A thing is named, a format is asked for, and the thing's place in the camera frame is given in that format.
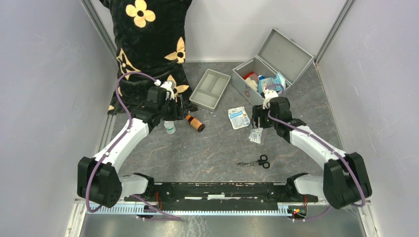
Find white plastic bottle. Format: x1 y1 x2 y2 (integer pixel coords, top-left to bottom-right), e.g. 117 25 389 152
164 121 176 134

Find white wipes packet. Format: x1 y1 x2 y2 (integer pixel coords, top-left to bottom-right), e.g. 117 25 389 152
228 107 250 130

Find amber pill bottle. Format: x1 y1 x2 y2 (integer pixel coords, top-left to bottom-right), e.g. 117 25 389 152
186 115 205 132

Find blue gauze packet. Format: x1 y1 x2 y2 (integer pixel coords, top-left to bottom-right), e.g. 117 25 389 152
258 73 286 94

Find grey plastic divider tray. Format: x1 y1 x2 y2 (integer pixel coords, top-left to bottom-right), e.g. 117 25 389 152
189 69 231 111

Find black handled scissors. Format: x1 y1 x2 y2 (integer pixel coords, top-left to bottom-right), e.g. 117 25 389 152
237 155 270 169

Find silver metal case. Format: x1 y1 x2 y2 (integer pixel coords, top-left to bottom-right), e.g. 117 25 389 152
231 28 314 105

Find clear bag of wipes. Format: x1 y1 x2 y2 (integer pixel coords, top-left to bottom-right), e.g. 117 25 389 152
248 128 263 144

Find red first aid pouch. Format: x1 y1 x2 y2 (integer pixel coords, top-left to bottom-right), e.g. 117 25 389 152
244 72 258 81

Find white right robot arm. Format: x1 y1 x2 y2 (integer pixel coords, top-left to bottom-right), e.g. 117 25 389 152
251 97 372 209

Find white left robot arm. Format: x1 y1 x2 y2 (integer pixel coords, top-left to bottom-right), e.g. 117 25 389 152
77 82 188 208

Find black floral velvet cloth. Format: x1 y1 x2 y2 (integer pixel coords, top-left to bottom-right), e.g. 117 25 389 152
101 0 198 115

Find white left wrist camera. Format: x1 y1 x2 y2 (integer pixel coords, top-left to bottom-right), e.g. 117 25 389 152
154 79 175 100

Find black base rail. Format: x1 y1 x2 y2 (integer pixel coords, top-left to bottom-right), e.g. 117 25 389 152
139 182 319 211

